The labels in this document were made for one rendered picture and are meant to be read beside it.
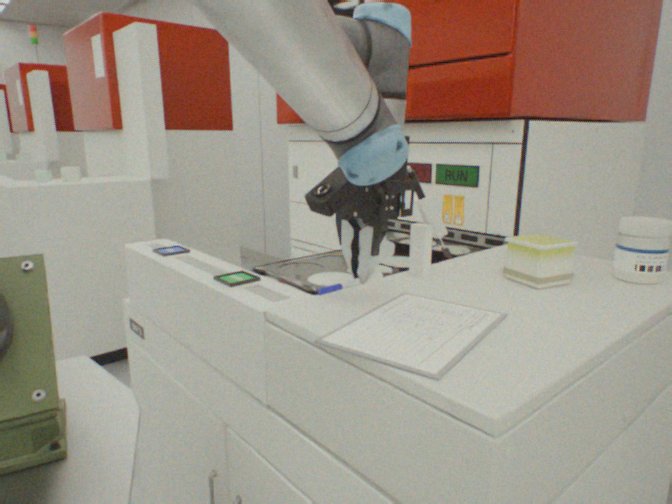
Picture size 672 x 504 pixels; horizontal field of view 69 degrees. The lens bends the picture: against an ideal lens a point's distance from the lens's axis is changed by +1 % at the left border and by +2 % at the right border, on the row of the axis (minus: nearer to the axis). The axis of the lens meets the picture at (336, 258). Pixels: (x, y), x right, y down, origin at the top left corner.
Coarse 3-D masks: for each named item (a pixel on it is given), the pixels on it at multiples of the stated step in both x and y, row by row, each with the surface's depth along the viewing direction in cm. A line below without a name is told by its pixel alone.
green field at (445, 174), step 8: (440, 168) 115; (448, 168) 113; (456, 168) 111; (464, 168) 110; (472, 168) 108; (440, 176) 115; (448, 176) 113; (456, 176) 112; (464, 176) 110; (472, 176) 108; (464, 184) 110; (472, 184) 109
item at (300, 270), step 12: (336, 252) 123; (396, 252) 123; (276, 264) 112; (288, 264) 112; (300, 264) 112; (312, 264) 112; (324, 264) 112; (336, 264) 112; (384, 264) 112; (288, 276) 102; (300, 276) 102
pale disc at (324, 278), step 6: (312, 276) 102; (318, 276) 102; (324, 276) 102; (330, 276) 102; (336, 276) 102; (342, 276) 102; (348, 276) 102; (312, 282) 98; (318, 282) 98; (324, 282) 98; (330, 282) 98; (336, 282) 98
